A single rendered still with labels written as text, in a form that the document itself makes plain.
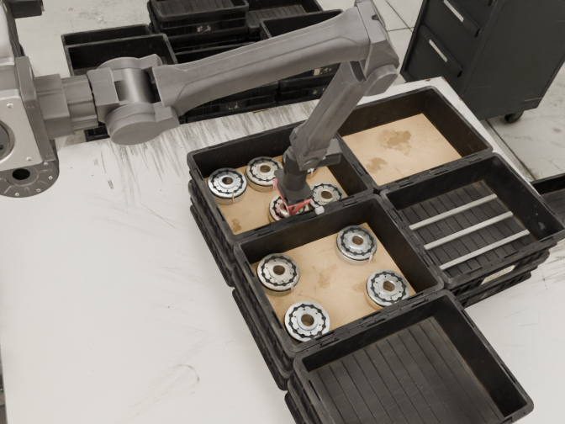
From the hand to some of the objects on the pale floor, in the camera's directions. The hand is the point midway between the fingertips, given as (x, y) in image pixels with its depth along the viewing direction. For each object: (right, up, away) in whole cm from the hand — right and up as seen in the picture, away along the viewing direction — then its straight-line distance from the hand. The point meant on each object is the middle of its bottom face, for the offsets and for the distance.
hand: (288, 205), depth 144 cm
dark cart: (+96, +55, +167) cm, 200 cm away
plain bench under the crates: (+6, -72, +56) cm, 91 cm away
